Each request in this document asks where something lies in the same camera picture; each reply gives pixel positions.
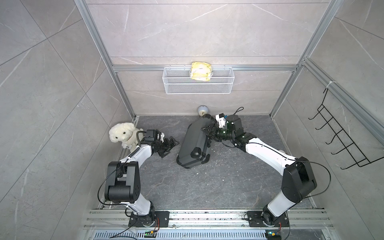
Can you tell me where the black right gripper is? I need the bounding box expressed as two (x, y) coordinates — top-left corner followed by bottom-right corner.
(201, 124), (234, 143)

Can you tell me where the grey aluminium poker case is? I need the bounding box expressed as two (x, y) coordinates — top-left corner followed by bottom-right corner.
(177, 114), (215, 169)

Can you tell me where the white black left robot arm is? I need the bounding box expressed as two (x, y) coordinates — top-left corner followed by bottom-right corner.
(101, 130), (180, 227)

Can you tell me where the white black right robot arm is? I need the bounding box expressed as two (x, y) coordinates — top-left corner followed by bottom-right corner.
(202, 114), (317, 227)

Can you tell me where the white fluffy plush sheep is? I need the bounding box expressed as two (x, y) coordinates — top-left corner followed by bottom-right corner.
(109, 123), (144, 152)

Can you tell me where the yellow cloth bundle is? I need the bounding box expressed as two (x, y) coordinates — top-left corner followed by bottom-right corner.
(190, 62), (213, 82)

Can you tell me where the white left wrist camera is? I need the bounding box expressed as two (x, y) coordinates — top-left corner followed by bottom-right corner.
(158, 132), (165, 142)

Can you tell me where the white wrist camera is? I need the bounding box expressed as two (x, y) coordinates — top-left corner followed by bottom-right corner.
(215, 113), (227, 129)
(158, 132), (165, 142)

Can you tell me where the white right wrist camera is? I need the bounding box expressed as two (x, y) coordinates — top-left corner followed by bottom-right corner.
(215, 113), (227, 129)

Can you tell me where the white wire mesh basket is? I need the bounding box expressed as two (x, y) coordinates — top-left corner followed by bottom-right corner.
(162, 67), (235, 95)

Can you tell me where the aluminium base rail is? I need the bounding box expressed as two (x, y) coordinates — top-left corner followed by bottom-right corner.
(78, 209), (339, 240)

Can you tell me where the black wire hook rack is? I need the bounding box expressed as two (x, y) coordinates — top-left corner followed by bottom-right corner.
(308, 88), (384, 170)

